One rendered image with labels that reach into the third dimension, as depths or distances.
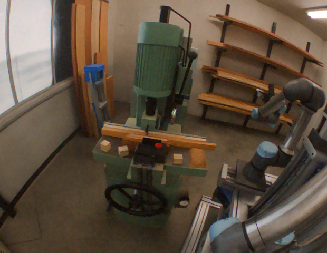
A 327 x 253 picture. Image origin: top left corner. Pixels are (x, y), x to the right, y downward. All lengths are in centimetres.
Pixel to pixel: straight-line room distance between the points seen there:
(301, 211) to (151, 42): 64
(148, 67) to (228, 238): 59
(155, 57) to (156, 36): 8
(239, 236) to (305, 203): 14
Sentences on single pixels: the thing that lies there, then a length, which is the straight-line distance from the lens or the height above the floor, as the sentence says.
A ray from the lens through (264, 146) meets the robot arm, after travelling 90.
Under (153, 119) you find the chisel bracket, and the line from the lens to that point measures 73.
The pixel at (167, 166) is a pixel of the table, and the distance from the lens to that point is 75.
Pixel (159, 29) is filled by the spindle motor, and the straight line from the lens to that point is 59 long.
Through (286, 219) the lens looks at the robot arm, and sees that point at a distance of 32.
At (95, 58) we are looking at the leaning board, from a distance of 237.
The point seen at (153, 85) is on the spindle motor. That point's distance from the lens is 62.
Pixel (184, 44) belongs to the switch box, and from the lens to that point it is 95.
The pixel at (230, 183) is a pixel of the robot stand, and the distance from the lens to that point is 100.
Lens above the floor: 143
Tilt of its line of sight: 32 degrees down
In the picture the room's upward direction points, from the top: 9 degrees clockwise
